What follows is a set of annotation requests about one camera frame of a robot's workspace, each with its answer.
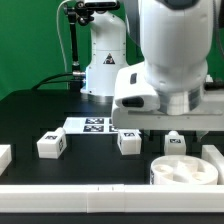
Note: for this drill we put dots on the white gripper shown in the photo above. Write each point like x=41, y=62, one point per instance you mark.
x=208, y=116

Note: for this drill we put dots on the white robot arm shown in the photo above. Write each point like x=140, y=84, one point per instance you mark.
x=150, y=58

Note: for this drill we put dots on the white right fence bar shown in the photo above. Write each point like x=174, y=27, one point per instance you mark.
x=212, y=155

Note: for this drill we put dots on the white fence bar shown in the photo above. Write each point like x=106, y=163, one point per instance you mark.
x=110, y=198
x=5, y=157
x=212, y=155

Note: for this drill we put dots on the paper sheet with markers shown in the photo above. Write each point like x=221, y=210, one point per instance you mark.
x=89, y=125

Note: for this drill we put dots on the white front fence bar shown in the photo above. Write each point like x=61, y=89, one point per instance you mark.
x=110, y=198

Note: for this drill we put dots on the white left fence bar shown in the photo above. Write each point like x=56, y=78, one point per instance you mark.
x=5, y=157

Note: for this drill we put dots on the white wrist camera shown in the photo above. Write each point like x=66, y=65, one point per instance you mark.
x=132, y=92

